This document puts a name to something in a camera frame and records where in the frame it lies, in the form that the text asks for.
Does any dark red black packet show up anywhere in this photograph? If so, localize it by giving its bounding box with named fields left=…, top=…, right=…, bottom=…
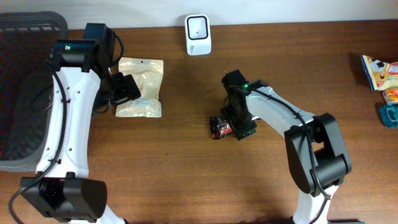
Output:
left=211, top=122, right=233, bottom=139

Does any beige kraft pouch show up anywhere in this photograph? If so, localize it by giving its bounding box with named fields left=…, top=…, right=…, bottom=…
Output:
left=116, top=57, right=164, bottom=118

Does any yellow snack bag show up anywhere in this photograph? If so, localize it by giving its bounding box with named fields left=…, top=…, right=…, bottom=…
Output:
left=361, top=55, right=397, bottom=91

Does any teal mouthwash bottle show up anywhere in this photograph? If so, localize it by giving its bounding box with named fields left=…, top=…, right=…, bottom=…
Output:
left=379, top=105, right=397, bottom=128

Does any small orange packet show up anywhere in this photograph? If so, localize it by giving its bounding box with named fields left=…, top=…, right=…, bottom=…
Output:
left=382, top=87, right=398, bottom=105

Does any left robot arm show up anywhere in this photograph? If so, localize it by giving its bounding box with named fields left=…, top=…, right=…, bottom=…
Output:
left=18, top=23, right=141, bottom=223

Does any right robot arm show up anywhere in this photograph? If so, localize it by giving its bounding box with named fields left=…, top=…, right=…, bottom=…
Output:
left=210, top=70, right=352, bottom=223

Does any white barcode scanner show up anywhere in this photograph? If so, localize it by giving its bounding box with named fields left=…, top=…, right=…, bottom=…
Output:
left=184, top=14, right=211, bottom=56

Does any grey plastic mesh basket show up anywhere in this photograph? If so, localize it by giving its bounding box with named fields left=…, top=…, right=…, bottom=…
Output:
left=1, top=11, right=68, bottom=172

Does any left black cable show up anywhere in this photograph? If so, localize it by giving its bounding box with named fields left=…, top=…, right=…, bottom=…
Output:
left=7, top=30, right=125, bottom=224

